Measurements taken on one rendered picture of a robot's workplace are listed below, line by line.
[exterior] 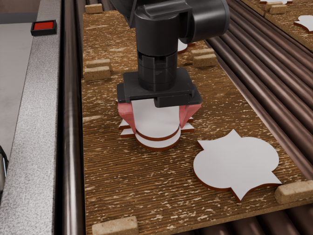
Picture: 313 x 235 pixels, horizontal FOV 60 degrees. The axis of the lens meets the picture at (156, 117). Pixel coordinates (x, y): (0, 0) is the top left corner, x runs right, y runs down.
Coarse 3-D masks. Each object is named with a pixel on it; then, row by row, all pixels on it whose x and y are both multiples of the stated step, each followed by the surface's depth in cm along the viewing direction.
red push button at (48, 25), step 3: (36, 24) 90; (39, 24) 90; (42, 24) 90; (45, 24) 90; (48, 24) 90; (51, 24) 90; (36, 27) 89; (39, 27) 89; (42, 27) 89; (45, 27) 89; (48, 27) 89; (51, 27) 89
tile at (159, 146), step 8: (184, 128) 48; (192, 128) 48; (128, 136) 47; (136, 136) 47; (176, 136) 47; (144, 144) 45; (152, 144) 45; (160, 144) 45; (168, 144) 45; (176, 144) 46
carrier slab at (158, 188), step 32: (96, 96) 60; (224, 96) 60; (96, 128) 52; (224, 128) 52; (256, 128) 52; (96, 160) 46; (128, 160) 46; (160, 160) 46; (192, 160) 46; (288, 160) 46; (96, 192) 42; (128, 192) 42; (160, 192) 42; (192, 192) 42; (224, 192) 42; (256, 192) 42; (160, 224) 38; (192, 224) 38
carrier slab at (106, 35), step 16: (96, 16) 94; (112, 16) 94; (96, 32) 84; (112, 32) 84; (128, 32) 84; (96, 48) 76; (112, 48) 76; (128, 48) 76; (192, 48) 76; (112, 64) 70; (128, 64) 70
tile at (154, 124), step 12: (144, 108) 51; (156, 108) 51; (168, 108) 51; (144, 120) 48; (156, 120) 48; (168, 120) 48; (192, 120) 49; (144, 132) 46; (156, 132) 46; (168, 132) 46
